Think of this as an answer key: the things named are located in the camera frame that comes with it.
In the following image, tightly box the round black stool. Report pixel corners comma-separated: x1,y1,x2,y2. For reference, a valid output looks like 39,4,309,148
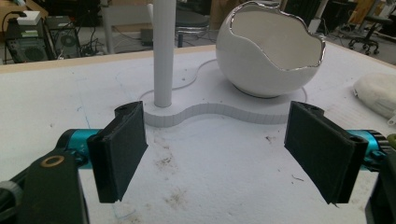
175,8,211,49

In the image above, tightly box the white fluffy cloth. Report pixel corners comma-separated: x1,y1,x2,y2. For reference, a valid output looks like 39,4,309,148
353,72,396,119

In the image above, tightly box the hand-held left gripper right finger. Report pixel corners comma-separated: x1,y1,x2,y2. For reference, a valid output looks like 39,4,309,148
283,100,370,205

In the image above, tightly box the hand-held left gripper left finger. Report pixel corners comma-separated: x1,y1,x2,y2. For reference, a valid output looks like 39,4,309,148
86,100,149,204

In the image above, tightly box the black computer tower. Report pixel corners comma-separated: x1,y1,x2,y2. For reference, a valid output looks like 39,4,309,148
4,16,82,64

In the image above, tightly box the black office chair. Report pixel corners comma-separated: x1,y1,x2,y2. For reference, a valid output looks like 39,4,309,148
347,14,394,56

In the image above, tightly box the white stand with pole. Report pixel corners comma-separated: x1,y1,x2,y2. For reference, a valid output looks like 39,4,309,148
140,0,307,128

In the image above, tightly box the white eggshell-shaped ceramic bowl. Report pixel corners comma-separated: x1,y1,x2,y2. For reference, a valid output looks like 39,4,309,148
215,0,327,99

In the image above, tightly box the white table frame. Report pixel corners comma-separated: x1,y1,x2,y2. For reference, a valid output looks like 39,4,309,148
101,3,155,55

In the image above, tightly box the white box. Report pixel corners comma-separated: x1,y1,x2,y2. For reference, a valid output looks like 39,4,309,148
16,10,42,26

